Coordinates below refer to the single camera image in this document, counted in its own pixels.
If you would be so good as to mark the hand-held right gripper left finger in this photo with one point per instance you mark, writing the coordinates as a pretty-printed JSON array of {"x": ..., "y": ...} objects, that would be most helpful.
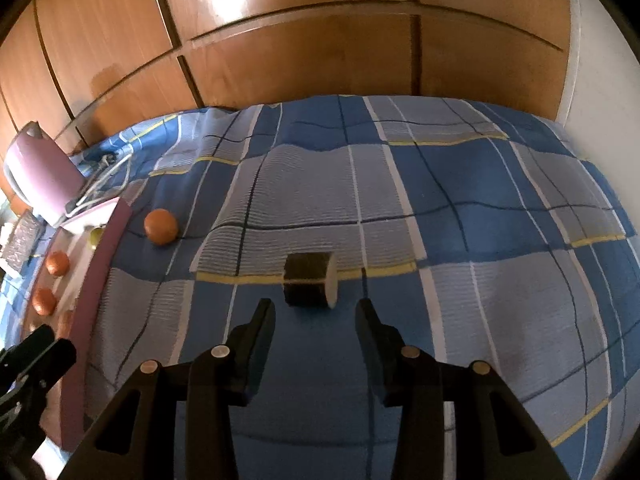
[{"x": 260, "y": 355}]

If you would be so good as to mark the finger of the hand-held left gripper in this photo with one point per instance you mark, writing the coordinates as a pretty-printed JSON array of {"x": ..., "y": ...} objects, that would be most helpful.
[{"x": 42, "y": 355}]

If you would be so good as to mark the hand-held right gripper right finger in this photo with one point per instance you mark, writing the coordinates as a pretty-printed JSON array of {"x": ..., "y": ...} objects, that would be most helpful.
[{"x": 372, "y": 360}]

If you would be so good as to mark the seaweed sushi roll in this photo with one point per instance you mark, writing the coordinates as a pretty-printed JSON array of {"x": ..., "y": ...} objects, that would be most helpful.
[{"x": 306, "y": 280}]

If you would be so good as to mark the orange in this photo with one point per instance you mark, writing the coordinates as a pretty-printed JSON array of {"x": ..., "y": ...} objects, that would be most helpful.
[
  {"x": 57, "y": 263},
  {"x": 161, "y": 227}
]

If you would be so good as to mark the pink tray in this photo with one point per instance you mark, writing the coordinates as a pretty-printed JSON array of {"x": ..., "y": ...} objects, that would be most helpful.
[{"x": 100, "y": 280}]

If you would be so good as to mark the red tomato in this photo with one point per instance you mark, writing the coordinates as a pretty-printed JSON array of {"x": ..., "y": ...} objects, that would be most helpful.
[{"x": 44, "y": 301}]

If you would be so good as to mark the silver tissue box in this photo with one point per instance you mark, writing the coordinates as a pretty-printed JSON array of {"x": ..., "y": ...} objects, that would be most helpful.
[{"x": 22, "y": 242}]

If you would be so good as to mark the green round fruit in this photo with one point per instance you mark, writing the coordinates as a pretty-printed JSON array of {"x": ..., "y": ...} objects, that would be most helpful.
[{"x": 96, "y": 237}]

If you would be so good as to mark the blue plaid blanket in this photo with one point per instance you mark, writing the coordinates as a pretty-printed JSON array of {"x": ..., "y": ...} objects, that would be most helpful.
[{"x": 400, "y": 200}]

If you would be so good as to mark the pink electric kettle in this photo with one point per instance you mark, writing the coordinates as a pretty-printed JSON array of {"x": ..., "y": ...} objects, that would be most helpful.
[{"x": 42, "y": 180}]

